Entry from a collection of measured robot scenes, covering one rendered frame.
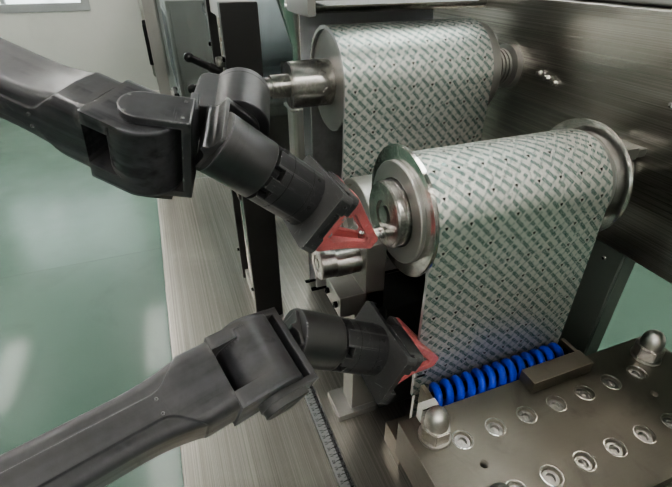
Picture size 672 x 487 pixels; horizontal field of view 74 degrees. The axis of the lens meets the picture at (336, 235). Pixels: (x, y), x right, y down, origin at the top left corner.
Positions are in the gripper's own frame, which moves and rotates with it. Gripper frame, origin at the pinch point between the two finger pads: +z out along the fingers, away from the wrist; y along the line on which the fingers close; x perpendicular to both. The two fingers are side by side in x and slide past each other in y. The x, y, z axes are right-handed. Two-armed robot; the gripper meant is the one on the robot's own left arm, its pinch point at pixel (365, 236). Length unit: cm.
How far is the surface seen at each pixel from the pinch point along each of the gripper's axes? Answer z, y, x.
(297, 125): 17, -69, 1
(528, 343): 28.9, 6.3, 0.8
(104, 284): 34, -184, -135
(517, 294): 19.0, 6.3, 5.2
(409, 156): -3.0, 0.8, 9.5
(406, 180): -2.0, 1.7, 7.5
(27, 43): -66, -551, -129
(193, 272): 8, -48, -37
